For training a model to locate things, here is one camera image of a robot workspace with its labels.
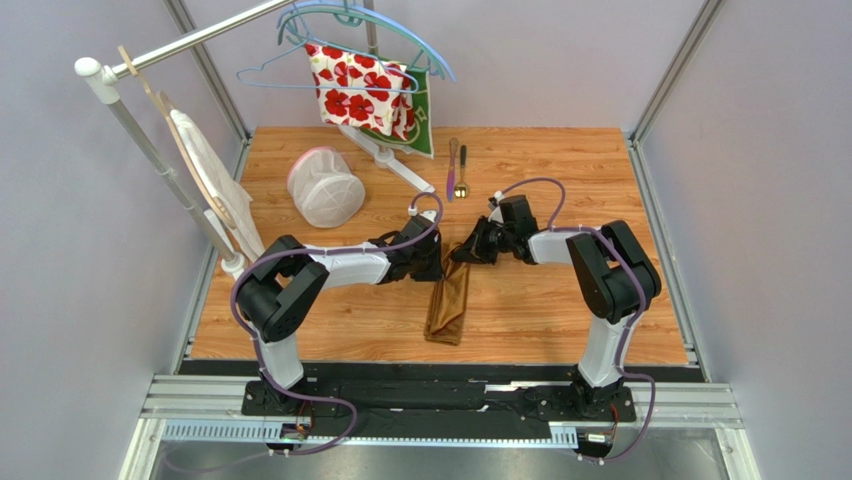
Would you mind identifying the gold spoon black handle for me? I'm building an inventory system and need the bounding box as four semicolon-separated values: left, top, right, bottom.
454;145;470;199

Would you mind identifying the brown cloth napkin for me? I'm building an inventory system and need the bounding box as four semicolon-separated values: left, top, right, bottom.
424;242;470;346

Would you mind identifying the purple handled knife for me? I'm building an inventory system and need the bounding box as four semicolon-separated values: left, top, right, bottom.
445;137;459;202

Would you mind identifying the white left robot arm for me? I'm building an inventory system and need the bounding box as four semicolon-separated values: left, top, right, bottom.
230;210;443;416

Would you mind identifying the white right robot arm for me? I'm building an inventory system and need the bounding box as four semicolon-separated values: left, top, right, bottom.
451;195;662;418

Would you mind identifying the white mesh laundry basket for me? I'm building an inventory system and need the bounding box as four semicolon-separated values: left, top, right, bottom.
287;147;366;229

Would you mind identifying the green patterned cloth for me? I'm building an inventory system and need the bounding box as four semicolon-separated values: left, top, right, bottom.
353;65;434;158

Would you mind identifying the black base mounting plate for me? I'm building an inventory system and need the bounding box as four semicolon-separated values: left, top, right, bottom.
254;362;637;440

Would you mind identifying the red floral cloth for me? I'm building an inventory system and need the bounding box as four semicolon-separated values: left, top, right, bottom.
304;43;414;140

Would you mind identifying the white mesh garment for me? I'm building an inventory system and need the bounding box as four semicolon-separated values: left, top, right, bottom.
170;109;266;262

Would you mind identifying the wooden hanger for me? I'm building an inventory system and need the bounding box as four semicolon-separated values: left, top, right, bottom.
118;46;234;229

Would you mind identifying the teal plastic hanger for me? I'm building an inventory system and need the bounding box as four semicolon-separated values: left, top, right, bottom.
276;0;441;75

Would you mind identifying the blue plastic hanger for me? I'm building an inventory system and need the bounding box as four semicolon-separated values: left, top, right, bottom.
282;0;459;84

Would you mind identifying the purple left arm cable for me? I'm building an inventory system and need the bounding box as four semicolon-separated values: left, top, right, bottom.
229;191;445;457

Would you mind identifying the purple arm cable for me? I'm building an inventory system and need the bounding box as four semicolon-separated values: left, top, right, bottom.
229;191;445;457
495;177;659;465

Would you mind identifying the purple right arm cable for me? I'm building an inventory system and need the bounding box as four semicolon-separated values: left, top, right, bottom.
495;177;659;465

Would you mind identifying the light blue wire hanger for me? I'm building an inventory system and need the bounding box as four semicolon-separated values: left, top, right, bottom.
235;40;420;94

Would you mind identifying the aluminium frame rail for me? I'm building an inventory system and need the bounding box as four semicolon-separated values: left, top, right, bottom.
141;376;743;447

